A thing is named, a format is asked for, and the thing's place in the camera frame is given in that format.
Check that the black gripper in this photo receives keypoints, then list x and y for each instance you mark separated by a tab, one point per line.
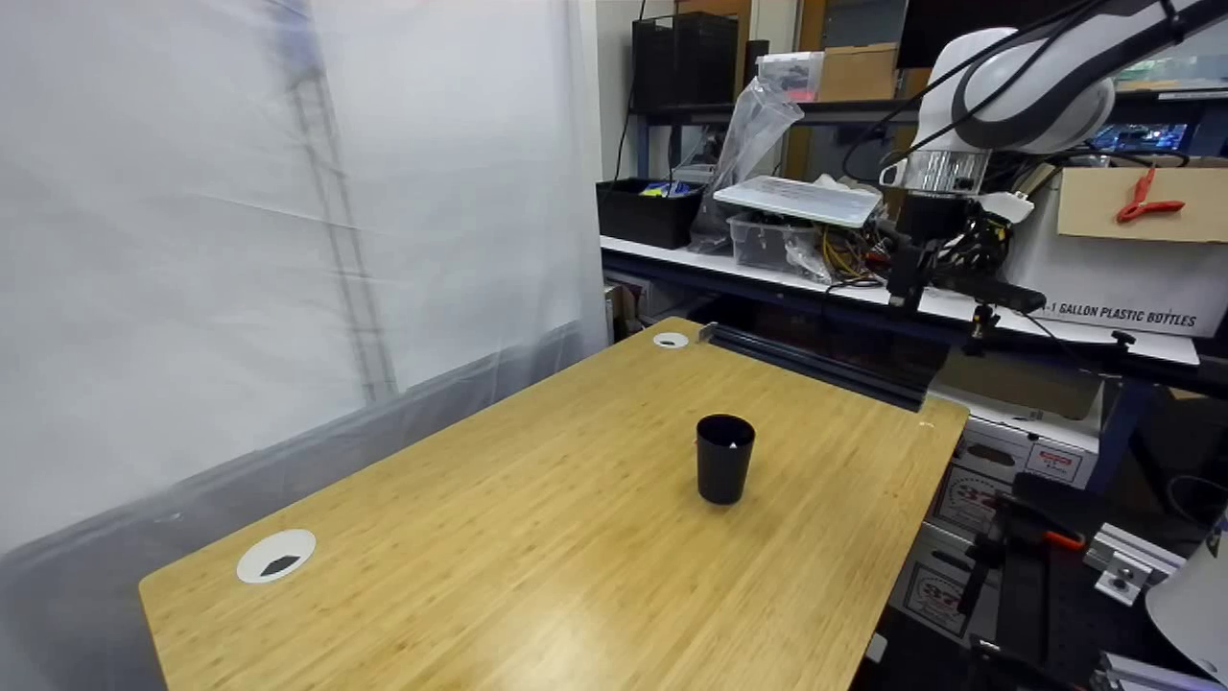
954	244

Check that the black cup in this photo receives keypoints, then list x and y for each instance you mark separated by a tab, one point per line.
724	455

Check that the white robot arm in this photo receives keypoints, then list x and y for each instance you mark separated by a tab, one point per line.
1035	91

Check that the white tray lid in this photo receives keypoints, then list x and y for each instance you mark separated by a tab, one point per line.
831	205

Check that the clear plastic container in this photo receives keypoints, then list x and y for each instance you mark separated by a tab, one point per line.
778	248

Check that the white cardboard box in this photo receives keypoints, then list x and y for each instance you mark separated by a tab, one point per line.
1159	272

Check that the red pliers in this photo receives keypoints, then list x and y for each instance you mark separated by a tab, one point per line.
1141	200

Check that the clear plastic bag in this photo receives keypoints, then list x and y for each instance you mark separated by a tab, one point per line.
765	107

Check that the black storage bin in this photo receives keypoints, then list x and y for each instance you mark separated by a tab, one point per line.
646	214

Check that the far white desk grommet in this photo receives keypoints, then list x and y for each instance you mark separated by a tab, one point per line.
670	340

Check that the white desk grommet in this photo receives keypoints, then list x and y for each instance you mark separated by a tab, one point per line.
670	340
274	557

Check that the black box on shelf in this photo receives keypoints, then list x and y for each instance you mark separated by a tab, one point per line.
683	60

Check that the white curtain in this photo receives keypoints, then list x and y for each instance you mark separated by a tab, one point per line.
247	248

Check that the near white desk grommet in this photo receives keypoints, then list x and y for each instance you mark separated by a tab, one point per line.
274	557

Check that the aluminium bracket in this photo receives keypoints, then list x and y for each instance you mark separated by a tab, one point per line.
1127	560

